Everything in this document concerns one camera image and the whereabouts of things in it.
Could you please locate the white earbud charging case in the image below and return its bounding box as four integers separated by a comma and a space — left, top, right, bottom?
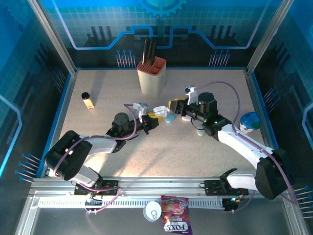
153, 105, 172, 118

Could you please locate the beige knife block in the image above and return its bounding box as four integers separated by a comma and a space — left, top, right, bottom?
136, 57, 167, 98

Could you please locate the glass spice jar black lid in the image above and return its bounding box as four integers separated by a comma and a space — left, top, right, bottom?
81, 92, 95, 110

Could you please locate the white cup with blue lid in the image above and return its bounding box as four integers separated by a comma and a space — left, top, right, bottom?
239, 112, 261, 135

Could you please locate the white pull-tab can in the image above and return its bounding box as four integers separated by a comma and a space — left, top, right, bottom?
143, 200, 162, 222

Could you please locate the red Foxs candy bag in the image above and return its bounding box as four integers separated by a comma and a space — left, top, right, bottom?
160, 195, 194, 235

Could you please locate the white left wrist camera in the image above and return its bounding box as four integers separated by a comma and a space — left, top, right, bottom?
133, 102, 149, 123

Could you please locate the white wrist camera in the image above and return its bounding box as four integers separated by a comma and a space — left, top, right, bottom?
133, 102, 149, 123
184, 84, 198, 105

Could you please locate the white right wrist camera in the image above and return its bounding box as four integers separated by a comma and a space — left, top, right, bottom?
184, 84, 198, 105

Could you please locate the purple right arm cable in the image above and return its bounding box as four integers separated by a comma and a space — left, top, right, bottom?
195, 81, 298, 213

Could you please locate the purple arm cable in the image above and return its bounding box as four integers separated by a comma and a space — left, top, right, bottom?
195, 81, 298, 213
53, 104, 137, 216

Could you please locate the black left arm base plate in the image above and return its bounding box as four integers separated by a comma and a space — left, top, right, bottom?
74, 179, 119, 196

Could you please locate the aluminium front rail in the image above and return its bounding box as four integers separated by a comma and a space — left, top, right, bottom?
29, 176, 294, 196

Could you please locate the white slotted cable duct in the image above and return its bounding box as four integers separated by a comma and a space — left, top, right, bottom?
38, 197, 224, 209

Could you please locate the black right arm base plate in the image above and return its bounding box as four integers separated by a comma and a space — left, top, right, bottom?
204, 180, 249, 196

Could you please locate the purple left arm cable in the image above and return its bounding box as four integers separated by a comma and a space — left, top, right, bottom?
53, 104, 137, 216

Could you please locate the aluminium frame post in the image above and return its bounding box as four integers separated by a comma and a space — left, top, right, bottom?
246, 0, 294, 75
26, 0, 78, 75

